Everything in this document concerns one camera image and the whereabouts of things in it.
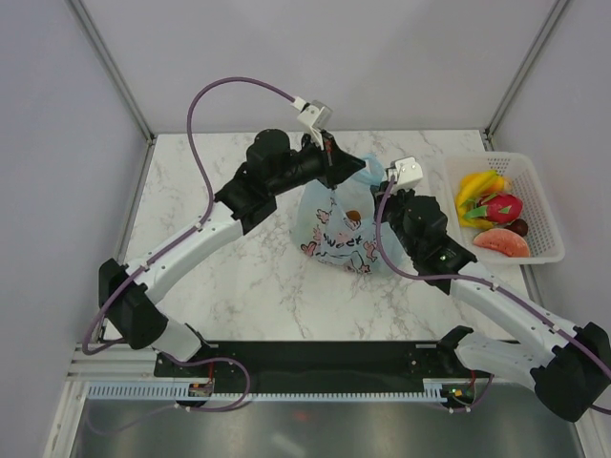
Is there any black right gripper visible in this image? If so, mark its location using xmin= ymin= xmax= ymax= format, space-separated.
xmin=372 ymin=179 xmax=419 ymax=258

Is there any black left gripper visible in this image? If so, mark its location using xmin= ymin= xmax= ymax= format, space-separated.
xmin=269 ymin=130 xmax=365 ymax=196

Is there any yellow fake banana bunch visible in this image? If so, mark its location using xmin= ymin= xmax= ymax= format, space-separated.
xmin=454 ymin=170 xmax=499 ymax=230

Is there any light blue plastic bag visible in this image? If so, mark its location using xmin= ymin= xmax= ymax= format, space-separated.
xmin=290 ymin=155 xmax=392 ymax=276

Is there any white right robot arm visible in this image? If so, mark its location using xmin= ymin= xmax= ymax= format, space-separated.
xmin=371 ymin=181 xmax=610 ymax=423

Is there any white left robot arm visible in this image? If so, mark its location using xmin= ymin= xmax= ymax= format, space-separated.
xmin=98 ymin=129 xmax=366 ymax=376

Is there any red fake dragon fruit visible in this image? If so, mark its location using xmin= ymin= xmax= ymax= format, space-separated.
xmin=464 ymin=193 xmax=523 ymax=224

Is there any fake watermelon slice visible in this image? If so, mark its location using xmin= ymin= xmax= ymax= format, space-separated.
xmin=473 ymin=228 xmax=531 ymax=258

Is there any orange fake peach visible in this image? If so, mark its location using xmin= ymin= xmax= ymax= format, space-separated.
xmin=490 ymin=176 xmax=512 ymax=193

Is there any dark purple fake plum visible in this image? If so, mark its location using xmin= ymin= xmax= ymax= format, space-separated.
xmin=506 ymin=219 xmax=529 ymax=238

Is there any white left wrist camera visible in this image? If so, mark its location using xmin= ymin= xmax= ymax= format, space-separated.
xmin=291 ymin=96 xmax=333 ymax=147

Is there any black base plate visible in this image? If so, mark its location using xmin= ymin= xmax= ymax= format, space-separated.
xmin=152 ymin=339 xmax=495 ymax=395

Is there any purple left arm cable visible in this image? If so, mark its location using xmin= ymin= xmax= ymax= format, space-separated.
xmin=81 ymin=76 xmax=306 ymax=412

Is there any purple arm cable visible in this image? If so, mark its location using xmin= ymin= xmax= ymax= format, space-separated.
xmin=81 ymin=76 xmax=306 ymax=412
xmin=374 ymin=176 xmax=611 ymax=414

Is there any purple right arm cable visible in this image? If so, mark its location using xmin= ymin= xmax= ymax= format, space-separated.
xmin=374 ymin=176 xmax=611 ymax=414

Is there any right aluminium corner post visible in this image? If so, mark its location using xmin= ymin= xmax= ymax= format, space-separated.
xmin=480 ymin=0 xmax=572 ymax=151

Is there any aluminium corner post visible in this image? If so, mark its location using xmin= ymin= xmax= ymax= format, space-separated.
xmin=480 ymin=0 xmax=572 ymax=151
xmin=66 ymin=0 xmax=158 ymax=144

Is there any aluminium frame rail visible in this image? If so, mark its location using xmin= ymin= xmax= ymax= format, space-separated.
xmin=66 ymin=344 xmax=157 ymax=382

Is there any white slotted cable duct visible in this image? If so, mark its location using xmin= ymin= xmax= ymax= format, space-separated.
xmin=86 ymin=381 xmax=447 ymax=403

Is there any left aluminium corner post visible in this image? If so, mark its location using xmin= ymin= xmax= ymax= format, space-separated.
xmin=66 ymin=0 xmax=158 ymax=144

